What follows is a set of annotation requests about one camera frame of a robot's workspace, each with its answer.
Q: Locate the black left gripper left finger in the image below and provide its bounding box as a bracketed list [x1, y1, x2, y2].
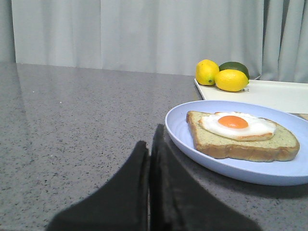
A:
[47, 141, 150, 231]

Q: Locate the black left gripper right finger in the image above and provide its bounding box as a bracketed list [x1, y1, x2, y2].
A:
[149, 124, 261, 231]

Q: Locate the fried egg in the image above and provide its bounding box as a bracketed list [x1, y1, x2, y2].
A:
[199, 112, 277, 141]

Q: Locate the bread slice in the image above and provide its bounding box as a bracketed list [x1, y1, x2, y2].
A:
[186, 111, 300, 162]

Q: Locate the light blue round plate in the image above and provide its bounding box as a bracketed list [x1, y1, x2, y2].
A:
[165, 100, 308, 186]

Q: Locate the cream white serving tray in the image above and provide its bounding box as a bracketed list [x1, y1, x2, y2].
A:
[194, 80, 308, 114]

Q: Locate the yellow lemon front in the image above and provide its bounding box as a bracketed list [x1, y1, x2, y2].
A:
[215, 69, 249, 92]

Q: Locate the yellow lemon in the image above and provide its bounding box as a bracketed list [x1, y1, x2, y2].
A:
[215, 69, 249, 92]
[195, 59, 219, 86]

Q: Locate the yellow lemon left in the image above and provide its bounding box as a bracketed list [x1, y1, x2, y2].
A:
[195, 59, 219, 86]

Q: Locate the green lime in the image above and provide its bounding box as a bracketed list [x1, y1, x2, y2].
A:
[219, 62, 250, 80]

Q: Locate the wooden cutting board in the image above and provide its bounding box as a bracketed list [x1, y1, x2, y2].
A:
[298, 114, 308, 120]

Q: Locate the grey curtain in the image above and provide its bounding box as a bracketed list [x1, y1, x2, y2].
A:
[0, 0, 308, 83]

